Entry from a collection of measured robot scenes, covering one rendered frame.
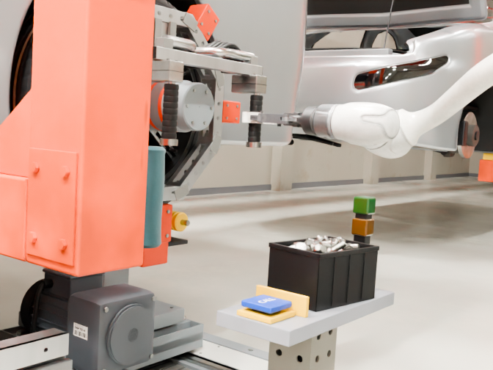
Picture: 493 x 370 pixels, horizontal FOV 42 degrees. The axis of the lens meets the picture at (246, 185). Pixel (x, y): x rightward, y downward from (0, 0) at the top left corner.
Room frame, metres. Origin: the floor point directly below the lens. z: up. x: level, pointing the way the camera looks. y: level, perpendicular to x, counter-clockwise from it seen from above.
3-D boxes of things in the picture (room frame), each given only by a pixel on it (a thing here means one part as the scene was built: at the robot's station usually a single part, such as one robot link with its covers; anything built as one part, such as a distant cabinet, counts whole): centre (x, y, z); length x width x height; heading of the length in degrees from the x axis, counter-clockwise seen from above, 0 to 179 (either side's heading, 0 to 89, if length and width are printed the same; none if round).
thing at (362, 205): (1.50, -0.28, 0.64); 0.04 x 0.04 x 0.04; 53
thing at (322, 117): (1.70, -0.21, 0.83); 0.09 x 0.06 x 0.09; 143
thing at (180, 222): (2.00, 0.28, 0.51); 0.29 x 0.06 x 0.06; 53
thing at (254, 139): (1.84, -0.01, 0.83); 0.04 x 0.04 x 0.16
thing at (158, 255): (1.87, 0.31, 0.48); 0.16 x 0.12 x 0.17; 53
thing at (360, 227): (1.50, -0.28, 0.59); 0.04 x 0.04 x 0.04; 53
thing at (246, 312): (1.21, -0.05, 0.46); 0.08 x 0.08 x 0.01; 53
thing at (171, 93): (1.57, 0.19, 0.83); 0.04 x 0.04 x 0.16
